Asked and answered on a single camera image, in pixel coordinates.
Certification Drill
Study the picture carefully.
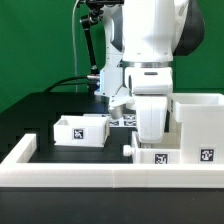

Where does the white drawer cabinet frame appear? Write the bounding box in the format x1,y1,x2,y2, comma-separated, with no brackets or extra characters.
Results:
170,93,224,164

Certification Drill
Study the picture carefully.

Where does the white drawer box front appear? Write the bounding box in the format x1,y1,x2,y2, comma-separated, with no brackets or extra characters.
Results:
123,131,181,164

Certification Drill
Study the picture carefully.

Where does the black cable bundle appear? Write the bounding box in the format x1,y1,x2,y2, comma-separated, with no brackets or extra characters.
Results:
43,75,101,94

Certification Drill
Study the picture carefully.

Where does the white fiducial marker sheet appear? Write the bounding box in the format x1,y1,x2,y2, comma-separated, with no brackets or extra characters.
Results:
83,113,138,128

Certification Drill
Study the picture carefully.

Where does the white workspace border fence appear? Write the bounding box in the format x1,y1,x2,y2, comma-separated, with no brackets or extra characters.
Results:
0,134,224,188

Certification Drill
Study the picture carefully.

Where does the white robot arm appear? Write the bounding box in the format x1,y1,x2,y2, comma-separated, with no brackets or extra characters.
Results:
96,0,205,143

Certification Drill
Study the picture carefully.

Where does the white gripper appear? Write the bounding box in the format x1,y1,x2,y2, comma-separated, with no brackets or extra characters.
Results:
124,67,173,143

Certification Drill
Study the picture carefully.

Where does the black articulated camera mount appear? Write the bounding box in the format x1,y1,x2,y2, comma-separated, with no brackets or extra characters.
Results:
79,0,125,76

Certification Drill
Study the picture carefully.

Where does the white drawer box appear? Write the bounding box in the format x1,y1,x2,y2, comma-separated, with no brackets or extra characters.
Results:
123,131,181,164
53,115,110,147

